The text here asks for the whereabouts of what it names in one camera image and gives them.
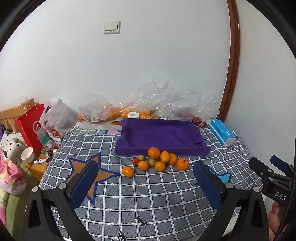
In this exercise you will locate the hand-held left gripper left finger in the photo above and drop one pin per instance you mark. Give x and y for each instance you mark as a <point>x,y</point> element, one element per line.
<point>85,183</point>

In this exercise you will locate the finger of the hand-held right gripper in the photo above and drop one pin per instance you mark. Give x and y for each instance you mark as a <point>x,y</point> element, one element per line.
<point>260,168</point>
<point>282,165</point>

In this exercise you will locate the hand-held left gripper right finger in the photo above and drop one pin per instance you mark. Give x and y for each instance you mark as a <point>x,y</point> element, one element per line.
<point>205,185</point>

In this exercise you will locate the mandarin orange with stem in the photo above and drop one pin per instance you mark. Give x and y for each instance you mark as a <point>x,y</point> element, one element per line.
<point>183,164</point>

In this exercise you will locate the yellow-orange oval citrus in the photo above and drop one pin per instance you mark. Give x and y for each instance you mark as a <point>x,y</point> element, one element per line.
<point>173,159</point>

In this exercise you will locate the kumquat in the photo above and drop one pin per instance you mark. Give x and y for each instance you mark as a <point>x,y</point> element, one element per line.
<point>143,165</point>
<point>128,171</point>
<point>165,156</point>

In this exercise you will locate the red cherry tomato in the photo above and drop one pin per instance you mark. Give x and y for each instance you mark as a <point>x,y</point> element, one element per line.
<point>135,161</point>

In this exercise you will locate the small yellow-green fruit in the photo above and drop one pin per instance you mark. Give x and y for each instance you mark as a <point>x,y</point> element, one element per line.
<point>152,162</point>
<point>141,157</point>

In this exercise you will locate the large mandarin orange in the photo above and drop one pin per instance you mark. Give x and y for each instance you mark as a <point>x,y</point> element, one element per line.
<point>154,153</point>

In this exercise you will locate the purple towel-lined tray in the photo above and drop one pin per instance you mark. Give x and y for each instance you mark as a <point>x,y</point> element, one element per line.
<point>159,134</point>

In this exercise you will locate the person's right hand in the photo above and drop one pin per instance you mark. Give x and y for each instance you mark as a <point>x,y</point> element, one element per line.
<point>274,214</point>

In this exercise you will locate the grey checked blanket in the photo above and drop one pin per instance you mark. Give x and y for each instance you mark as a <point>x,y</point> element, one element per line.
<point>161,204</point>

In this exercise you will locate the wooden side table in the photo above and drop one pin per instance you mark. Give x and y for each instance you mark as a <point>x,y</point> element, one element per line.
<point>39,169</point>

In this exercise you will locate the blue tissue pack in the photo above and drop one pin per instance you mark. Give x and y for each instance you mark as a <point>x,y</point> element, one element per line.
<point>222,132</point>

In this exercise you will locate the white plastic bag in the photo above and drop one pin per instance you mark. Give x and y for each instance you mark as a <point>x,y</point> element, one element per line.
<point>59,118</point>

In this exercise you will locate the clear bag of mandarins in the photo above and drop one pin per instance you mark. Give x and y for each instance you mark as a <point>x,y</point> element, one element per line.
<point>94,106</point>

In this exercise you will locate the red paper bag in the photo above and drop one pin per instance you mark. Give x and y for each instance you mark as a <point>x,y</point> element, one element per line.
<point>29,129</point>

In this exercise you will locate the floral cloth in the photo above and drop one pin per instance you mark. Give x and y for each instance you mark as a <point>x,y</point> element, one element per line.
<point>9,166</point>

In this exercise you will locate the clear bag of cherry tomatoes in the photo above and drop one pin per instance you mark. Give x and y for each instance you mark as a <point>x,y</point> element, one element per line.
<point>196,106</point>

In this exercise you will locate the clear bag of kumquats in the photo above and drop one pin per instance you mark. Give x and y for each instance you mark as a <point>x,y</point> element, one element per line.
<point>129,113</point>

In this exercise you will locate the empty clear plastic bag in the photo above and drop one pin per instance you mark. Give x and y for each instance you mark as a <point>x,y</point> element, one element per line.
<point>157,97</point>

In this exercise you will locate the wooden headboard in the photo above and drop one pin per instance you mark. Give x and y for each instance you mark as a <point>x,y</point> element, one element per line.
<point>8,115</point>

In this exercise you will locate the brown wooden door frame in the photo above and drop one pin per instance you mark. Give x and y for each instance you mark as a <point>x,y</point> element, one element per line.
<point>233,58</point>

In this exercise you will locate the white light switch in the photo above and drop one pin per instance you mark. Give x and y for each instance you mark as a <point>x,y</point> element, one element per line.
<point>112,27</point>

